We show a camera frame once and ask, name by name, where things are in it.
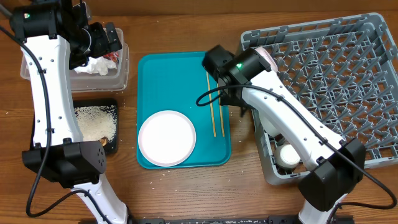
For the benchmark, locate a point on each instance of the white bowl with rice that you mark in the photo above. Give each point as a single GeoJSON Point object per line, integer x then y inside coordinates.
{"type": "Point", "coordinates": [264, 53]}

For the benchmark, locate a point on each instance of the grey dishwasher rack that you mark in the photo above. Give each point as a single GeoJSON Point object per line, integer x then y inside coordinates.
{"type": "Point", "coordinates": [344, 71]}

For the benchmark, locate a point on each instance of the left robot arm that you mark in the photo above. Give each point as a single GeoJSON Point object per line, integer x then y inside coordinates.
{"type": "Point", "coordinates": [56, 37]}

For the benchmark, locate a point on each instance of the red snack wrapper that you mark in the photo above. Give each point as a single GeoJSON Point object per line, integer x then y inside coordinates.
{"type": "Point", "coordinates": [113, 56]}

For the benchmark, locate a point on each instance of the clear plastic waste bin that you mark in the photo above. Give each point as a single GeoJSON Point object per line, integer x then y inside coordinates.
{"type": "Point", "coordinates": [99, 82]}

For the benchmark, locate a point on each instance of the pile of rice grains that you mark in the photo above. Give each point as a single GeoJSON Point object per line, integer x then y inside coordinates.
{"type": "Point", "coordinates": [96, 122]}

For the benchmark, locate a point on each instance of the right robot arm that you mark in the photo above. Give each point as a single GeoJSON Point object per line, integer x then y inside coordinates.
{"type": "Point", "coordinates": [250, 80]}

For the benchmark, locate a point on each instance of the grey bowl with brown scraps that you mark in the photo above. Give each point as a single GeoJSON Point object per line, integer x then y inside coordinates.
{"type": "Point", "coordinates": [267, 121]}

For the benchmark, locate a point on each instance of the black rectangular tray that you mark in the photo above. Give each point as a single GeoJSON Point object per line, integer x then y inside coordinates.
{"type": "Point", "coordinates": [109, 147]}

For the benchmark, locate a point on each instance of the white round plate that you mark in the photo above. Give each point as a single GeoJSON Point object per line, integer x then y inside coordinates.
{"type": "Point", "coordinates": [167, 138]}

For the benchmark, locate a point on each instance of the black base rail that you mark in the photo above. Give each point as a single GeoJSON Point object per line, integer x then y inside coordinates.
{"type": "Point", "coordinates": [278, 219]}

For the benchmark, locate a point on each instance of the teal serving tray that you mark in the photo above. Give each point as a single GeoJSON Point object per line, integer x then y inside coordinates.
{"type": "Point", "coordinates": [174, 81]}

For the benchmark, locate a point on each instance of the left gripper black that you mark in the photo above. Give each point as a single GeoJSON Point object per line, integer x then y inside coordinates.
{"type": "Point", "coordinates": [103, 46]}

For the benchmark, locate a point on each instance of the white cup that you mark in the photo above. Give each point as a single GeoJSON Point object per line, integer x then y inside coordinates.
{"type": "Point", "coordinates": [286, 157]}

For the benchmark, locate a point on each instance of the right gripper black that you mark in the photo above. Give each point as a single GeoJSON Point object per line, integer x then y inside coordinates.
{"type": "Point", "coordinates": [228, 98]}

